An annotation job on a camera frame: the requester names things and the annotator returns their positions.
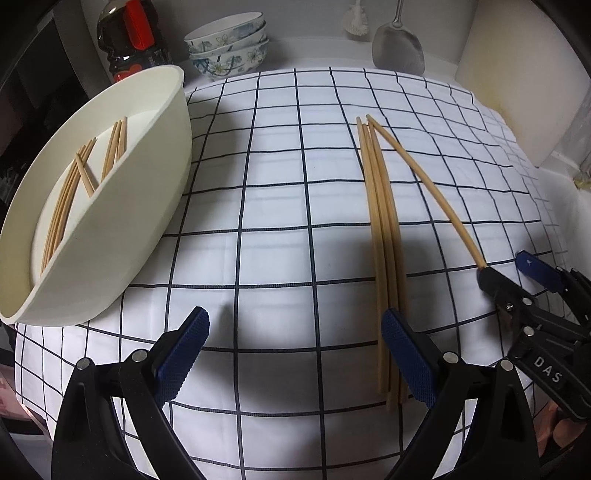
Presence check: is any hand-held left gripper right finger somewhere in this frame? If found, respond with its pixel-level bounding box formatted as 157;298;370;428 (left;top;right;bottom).
381;308;541;480

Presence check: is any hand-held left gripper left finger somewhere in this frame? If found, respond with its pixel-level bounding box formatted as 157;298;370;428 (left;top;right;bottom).
51;305;211;480

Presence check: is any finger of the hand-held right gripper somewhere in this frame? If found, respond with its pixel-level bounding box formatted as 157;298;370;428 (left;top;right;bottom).
515;250;591;324
477;265;591;343

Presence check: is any bundle of wooden chopsticks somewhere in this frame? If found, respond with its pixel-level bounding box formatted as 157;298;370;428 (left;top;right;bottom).
367;121;411;404

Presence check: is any single wooden chopstick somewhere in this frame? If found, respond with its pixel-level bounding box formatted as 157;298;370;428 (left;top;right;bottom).
362;124;398;413
356;117;389;394
366;114;487;270

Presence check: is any large white plastic basin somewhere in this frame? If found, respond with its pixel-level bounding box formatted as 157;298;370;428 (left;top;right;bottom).
0;65;194;328

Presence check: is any pile of wooden chopsticks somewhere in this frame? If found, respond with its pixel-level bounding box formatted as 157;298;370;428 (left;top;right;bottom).
39;117;129;278

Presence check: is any person's right hand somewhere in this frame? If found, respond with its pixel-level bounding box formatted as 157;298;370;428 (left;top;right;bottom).
547;397;591;446

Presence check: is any white checked cloth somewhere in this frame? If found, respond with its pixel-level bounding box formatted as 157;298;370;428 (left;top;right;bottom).
14;67;571;480

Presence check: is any white cutting board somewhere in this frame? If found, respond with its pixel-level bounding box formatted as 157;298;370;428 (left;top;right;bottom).
455;0;589;169

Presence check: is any metal spatula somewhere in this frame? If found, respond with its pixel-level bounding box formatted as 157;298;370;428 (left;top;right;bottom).
372;0;426;77

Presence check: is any blue floral ceramic bowl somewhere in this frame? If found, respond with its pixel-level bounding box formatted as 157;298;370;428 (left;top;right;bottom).
191;46;270;83
188;37;269;62
184;11;267;52

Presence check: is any white dish brush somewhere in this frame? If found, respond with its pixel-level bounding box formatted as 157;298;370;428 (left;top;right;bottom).
342;0;372;38

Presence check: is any dark kitchen appliance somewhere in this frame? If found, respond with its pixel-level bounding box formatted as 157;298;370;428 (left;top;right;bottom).
0;21;100;153

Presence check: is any dark soy sauce bottle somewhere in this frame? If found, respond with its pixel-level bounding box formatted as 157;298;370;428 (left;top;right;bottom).
95;0;175;84

